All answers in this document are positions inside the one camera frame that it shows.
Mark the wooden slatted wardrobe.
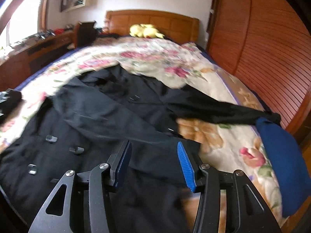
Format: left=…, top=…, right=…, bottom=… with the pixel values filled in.
left=206, top=0, right=311, bottom=136

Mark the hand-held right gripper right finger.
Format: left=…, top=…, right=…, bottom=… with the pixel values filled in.
left=177, top=141, right=282, bottom=233

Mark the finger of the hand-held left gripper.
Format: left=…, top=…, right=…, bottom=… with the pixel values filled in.
left=0, top=89, right=23, bottom=124

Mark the black coat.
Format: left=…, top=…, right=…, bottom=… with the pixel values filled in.
left=0, top=64, right=282, bottom=233

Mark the wooden headboard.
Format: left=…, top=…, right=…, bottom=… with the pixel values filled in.
left=105, top=10, right=200, bottom=44

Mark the yellow plush toy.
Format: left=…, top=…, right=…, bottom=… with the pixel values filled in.
left=129, top=24, right=164, bottom=39

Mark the navy blue cloth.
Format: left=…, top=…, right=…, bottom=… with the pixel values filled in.
left=255, top=117, right=307, bottom=217

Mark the window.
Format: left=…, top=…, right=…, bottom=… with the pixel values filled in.
left=0, top=0, right=46, bottom=46

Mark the floral blanket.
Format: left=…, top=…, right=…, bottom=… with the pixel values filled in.
left=0, top=37, right=285, bottom=226

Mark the dark blue bed sheet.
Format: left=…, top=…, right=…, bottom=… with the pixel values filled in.
left=13, top=49, right=80, bottom=91

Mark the wooden desk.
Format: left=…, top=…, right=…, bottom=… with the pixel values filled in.
left=0, top=29, right=78, bottom=88

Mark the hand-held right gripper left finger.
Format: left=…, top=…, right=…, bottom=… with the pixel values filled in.
left=28, top=139, right=133, bottom=233

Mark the dark wooden chair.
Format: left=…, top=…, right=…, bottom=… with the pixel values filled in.
left=74, top=21, right=98, bottom=49

